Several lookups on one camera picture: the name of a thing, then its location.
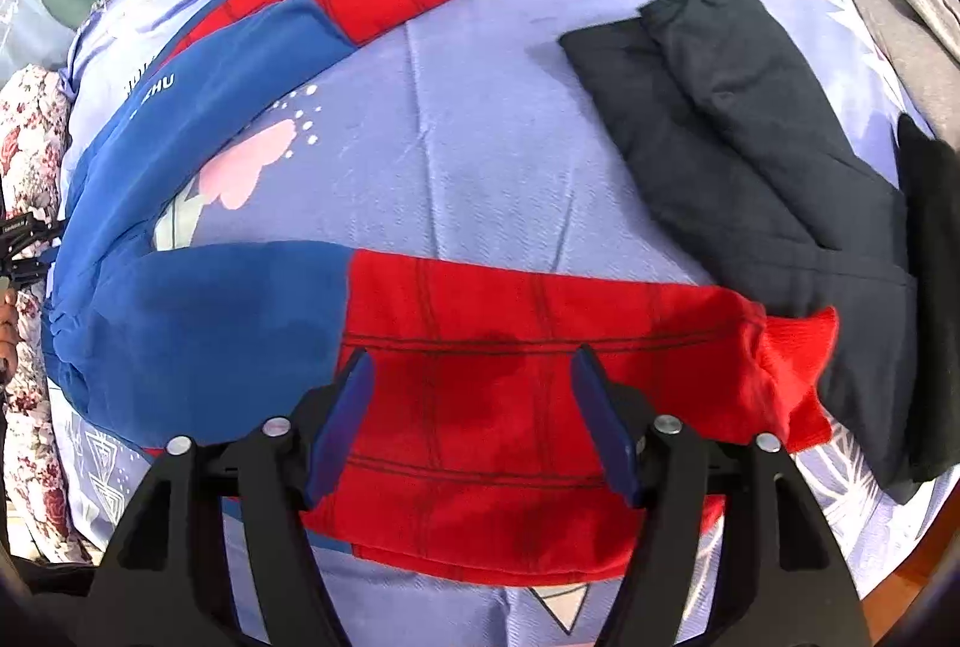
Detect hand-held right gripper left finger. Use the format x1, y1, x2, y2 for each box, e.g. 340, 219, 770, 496
78, 347, 376, 647

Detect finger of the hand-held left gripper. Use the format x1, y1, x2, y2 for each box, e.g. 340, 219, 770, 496
0, 255, 50, 290
0, 212, 65, 246

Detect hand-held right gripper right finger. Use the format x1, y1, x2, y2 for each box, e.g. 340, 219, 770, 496
570, 343, 875, 647

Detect red and blue pants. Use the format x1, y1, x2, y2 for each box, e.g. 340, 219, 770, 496
41, 0, 841, 580

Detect dark folded pants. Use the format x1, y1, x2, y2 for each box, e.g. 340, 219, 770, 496
559, 0, 925, 505

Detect person's left hand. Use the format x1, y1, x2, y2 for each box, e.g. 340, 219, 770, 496
0, 296, 20, 381

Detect red floral quilt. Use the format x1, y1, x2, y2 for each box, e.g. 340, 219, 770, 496
0, 64, 100, 567

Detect light blue plaid cloth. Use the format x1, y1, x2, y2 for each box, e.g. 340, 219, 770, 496
0, 0, 85, 88

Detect blue printed bedsheet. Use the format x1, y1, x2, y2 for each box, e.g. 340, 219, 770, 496
45, 0, 955, 647

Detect black cloth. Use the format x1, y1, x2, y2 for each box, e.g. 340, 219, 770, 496
892, 113, 960, 483

